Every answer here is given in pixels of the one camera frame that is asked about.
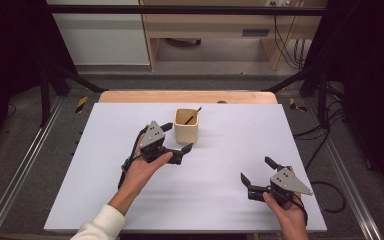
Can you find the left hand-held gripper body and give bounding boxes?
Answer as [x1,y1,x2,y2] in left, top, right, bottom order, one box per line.
[138,120,184,166]

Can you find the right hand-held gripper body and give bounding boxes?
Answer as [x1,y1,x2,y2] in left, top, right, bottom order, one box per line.
[247,166,314,205]

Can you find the beige square pen holder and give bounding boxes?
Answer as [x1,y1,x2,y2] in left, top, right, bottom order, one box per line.
[173,107,200,146]

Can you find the black pen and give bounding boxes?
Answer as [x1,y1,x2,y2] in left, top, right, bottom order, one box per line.
[183,106,203,126]

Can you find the person's right hand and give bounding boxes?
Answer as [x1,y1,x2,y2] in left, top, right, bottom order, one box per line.
[262,191,309,233]

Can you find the person's left hand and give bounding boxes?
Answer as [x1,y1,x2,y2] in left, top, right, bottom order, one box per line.
[121,134,174,197]

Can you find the white table board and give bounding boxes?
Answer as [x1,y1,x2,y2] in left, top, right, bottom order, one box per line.
[43,102,328,234]

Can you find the yellow black tape strip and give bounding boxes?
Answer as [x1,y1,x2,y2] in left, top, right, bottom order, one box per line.
[75,96,89,114]
[288,97,308,113]

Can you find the black stand leg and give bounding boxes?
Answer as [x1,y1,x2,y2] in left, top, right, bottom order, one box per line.
[39,64,107,128]
[263,64,330,130]

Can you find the white sleeve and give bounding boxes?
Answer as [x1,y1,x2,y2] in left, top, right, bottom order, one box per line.
[70,203,127,240]

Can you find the white cabinet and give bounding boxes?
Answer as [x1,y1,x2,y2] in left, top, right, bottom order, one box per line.
[45,0,151,66]

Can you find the light wooden desk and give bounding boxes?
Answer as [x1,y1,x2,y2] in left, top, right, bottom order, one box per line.
[139,0,328,72]

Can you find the black curtain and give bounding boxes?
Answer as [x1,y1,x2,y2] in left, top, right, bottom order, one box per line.
[0,0,78,164]
[308,0,384,204]

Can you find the grey desk label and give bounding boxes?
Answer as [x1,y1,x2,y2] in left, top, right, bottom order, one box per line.
[241,28,271,37]

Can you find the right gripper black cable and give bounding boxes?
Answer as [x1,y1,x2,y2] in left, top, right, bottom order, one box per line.
[292,194,309,227]

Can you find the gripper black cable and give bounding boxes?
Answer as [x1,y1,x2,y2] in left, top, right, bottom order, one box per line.
[117,125,149,190]
[292,194,309,227]

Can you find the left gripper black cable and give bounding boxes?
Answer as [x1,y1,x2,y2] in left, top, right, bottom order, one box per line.
[117,125,149,190]

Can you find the black looped floor cable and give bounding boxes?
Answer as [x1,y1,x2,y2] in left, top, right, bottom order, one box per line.
[311,180,347,215]

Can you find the aluminium floor rail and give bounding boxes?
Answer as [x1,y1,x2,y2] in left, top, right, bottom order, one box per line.
[0,96,65,240]
[303,97,384,240]

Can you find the black hanging desk cables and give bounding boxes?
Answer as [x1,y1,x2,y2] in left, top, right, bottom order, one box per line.
[272,14,307,71]

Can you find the black horizontal frame bar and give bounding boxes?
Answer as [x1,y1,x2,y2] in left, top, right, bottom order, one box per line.
[45,4,328,17]

